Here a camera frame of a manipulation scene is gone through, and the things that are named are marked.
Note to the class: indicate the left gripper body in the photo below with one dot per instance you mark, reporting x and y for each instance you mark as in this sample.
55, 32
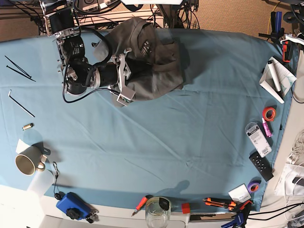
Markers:
299, 39

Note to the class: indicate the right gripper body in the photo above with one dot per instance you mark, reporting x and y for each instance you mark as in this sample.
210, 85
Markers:
114, 77

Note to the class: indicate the grey T-shirt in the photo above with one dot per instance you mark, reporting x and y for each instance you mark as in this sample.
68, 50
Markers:
146, 45

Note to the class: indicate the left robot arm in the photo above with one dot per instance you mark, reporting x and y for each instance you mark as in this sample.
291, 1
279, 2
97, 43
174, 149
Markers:
295, 16

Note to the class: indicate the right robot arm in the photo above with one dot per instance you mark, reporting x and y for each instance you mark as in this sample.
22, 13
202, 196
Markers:
62, 23

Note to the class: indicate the red black clamp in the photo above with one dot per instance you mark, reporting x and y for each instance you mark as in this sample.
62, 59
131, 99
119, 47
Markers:
287, 50

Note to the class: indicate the blue bar clamp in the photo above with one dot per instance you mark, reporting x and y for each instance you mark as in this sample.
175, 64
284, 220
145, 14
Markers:
277, 31

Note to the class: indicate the rolled white paper sheets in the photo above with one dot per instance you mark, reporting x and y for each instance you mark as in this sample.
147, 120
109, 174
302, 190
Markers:
276, 79

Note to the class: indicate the red tape roll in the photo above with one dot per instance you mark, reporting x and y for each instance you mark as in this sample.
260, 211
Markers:
269, 114

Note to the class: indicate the purple glue tube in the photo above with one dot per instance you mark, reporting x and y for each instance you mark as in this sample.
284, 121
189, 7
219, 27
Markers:
266, 128

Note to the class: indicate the white packaged box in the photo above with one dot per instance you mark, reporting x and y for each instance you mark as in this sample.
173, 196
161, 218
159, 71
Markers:
258, 139

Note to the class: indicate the small brass battery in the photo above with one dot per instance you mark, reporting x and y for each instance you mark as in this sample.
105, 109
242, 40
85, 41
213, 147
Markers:
28, 126

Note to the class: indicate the blue table cloth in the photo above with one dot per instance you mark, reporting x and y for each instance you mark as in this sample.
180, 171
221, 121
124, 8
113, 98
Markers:
186, 145

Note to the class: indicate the silver hex key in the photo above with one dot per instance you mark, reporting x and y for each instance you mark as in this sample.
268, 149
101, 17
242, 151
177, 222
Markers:
19, 105

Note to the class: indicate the white paper slip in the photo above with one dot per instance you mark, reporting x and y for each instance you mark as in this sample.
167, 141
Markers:
21, 146

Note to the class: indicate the olive ceramic mug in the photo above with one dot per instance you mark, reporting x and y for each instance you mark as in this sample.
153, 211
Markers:
30, 161

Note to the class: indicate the black remote control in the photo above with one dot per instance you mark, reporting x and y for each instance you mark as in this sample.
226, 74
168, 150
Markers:
262, 165

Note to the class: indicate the blue clamp block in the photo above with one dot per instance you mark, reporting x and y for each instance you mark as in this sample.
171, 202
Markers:
75, 208

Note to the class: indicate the clear glass jar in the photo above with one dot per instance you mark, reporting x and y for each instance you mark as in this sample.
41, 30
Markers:
157, 212

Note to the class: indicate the small red cube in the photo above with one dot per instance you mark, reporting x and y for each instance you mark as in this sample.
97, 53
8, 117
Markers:
185, 207

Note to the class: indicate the purple tape roll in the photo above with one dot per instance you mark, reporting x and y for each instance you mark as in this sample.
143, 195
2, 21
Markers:
253, 186

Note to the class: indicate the orange black utility knife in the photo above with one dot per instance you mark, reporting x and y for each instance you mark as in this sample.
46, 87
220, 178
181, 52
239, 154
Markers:
222, 203

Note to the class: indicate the white small card box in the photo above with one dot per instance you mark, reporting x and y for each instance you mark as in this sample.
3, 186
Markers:
240, 194

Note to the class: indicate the blue clamp bottom right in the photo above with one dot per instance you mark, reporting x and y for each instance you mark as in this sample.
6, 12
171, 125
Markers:
242, 213

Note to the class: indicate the black cable tie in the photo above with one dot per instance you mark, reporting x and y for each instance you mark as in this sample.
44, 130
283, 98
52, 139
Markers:
21, 74
19, 69

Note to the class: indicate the red handled screwdriver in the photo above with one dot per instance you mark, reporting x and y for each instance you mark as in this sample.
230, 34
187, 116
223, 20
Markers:
141, 204

